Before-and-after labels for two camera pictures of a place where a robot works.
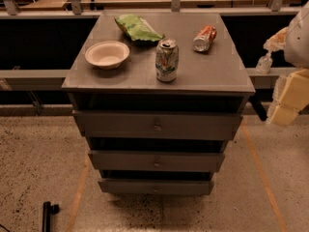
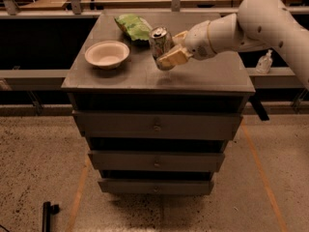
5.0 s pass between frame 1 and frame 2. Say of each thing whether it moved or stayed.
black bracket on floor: stayed
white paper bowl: stayed
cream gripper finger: moved
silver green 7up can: moved
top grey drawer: stayed
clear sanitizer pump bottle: stayed
